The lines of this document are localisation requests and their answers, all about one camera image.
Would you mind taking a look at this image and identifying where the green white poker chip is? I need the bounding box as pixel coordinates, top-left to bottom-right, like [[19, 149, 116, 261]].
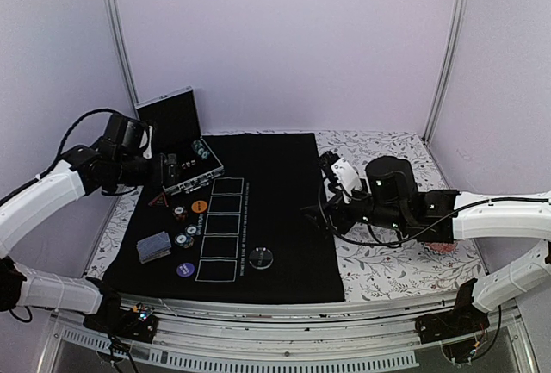
[[175, 233, 194, 248], [185, 225, 198, 237]]

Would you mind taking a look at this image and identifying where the green chip stack in case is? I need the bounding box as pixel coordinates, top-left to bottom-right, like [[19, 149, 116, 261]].
[[191, 140, 211, 160]]

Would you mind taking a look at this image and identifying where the aluminium front rail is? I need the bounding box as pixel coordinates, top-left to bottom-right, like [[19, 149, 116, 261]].
[[38, 293, 542, 372]]

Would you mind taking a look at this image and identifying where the red patterned bowl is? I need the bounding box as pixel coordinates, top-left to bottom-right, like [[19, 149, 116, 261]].
[[424, 243, 458, 255]]

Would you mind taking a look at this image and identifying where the blue playing card deck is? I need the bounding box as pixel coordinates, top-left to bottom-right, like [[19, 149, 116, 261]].
[[136, 232, 171, 264]]

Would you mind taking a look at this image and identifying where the red dice row in case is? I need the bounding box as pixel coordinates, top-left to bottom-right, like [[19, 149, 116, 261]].
[[180, 160, 196, 170]]

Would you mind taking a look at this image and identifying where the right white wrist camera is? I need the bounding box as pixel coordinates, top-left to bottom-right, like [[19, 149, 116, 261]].
[[319, 151, 365, 203]]

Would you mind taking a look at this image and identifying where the aluminium frame post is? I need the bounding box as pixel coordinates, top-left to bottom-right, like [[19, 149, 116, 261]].
[[103, 0, 139, 111], [422, 0, 468, 146]]

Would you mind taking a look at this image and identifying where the left aluminium frame post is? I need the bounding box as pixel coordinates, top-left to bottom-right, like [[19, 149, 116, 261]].
[[103, 0, 139, 111]]

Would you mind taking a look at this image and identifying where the right aluminium frame post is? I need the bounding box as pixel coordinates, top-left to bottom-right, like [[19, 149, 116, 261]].
[[422, 0, 468, 146]]

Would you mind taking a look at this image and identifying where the red black triangle piece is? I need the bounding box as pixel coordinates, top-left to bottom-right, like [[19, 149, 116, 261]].
[[148, 192, 169, 208]]

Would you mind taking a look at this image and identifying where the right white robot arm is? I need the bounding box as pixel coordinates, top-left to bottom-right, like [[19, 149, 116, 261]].
[[302, 151, 550, 335]]

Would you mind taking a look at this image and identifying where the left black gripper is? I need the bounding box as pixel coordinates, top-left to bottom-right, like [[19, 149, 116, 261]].
[[115, 152, 183, 186]]

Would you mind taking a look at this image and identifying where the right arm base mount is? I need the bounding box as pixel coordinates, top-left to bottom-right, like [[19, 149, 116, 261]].
[[415, 278, 490, 364]]

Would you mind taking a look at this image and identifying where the aluminium poker chip case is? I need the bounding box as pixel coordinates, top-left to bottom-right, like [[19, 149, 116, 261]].
[[137, 86, 225, 196]]

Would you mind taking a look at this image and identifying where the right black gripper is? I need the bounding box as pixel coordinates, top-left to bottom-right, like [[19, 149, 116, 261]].
[[300, 179, 406, 239]]

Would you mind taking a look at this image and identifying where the orange big blind button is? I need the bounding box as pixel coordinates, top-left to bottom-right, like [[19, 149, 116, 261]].
[[191, 200, 208, 214]]

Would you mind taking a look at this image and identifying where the purple small blind button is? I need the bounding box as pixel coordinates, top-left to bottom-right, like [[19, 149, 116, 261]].
[[176, 263, 195, 278]]

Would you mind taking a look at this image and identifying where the black poker mat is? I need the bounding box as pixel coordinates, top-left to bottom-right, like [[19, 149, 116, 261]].
[[103, 133, 344, 304]]

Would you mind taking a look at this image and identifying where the floral white tablecloth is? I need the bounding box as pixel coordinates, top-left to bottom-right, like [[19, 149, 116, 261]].
[[88, 132, 482, 301]]

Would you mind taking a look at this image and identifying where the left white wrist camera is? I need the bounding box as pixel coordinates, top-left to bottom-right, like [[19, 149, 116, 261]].
[[139, 123, 154, 159]]

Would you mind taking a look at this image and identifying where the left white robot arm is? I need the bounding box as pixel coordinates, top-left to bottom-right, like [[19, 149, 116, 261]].
[[1, 109, 165, 333]]

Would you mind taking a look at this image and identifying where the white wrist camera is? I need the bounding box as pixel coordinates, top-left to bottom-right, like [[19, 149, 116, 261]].
[[319, 151, 365, 203], [139, 123, 154, 159]]

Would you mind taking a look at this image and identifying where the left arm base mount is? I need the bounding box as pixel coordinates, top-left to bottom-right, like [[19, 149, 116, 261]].
[[83, 296, 158, 344]]

